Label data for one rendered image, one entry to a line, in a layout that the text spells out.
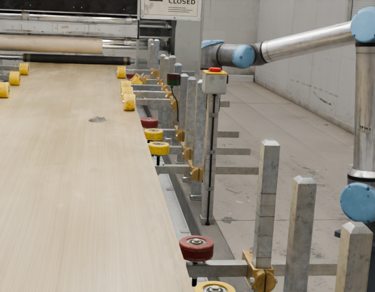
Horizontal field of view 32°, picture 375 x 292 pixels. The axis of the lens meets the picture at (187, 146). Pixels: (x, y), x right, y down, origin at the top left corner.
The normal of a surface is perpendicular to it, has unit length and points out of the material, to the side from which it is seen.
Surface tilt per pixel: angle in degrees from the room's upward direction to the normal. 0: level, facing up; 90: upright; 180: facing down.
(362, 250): 90
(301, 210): 90
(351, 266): 90
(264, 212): 90
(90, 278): 0
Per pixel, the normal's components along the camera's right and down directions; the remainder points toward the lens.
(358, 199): -0.61, 0.23
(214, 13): 0.15, 0.23
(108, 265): 0.04, -0.97
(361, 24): -0.62, 0.02
